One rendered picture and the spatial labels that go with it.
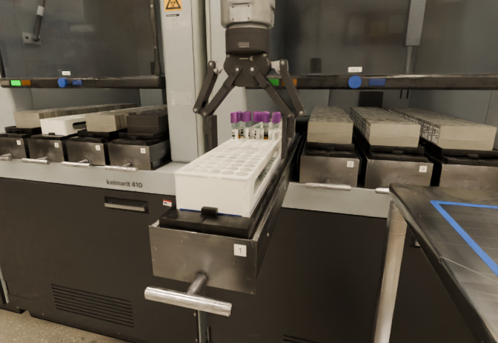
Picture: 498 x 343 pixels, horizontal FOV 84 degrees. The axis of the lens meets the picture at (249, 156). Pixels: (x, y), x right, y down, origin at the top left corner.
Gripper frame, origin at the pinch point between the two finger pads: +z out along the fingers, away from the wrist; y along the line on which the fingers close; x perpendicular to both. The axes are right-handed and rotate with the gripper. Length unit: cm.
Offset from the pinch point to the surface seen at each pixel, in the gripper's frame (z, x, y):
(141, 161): 9.8, 18.2, -36.1
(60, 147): 7, 18, -65
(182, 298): 10.6, -26.1, -0.4
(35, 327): 86, 20, -96
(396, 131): -0.4, 25.7, 31.0
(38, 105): -3, 37, -94
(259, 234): 5.4, -20.1, 6.7
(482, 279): 3.8, -25.0, 26.3
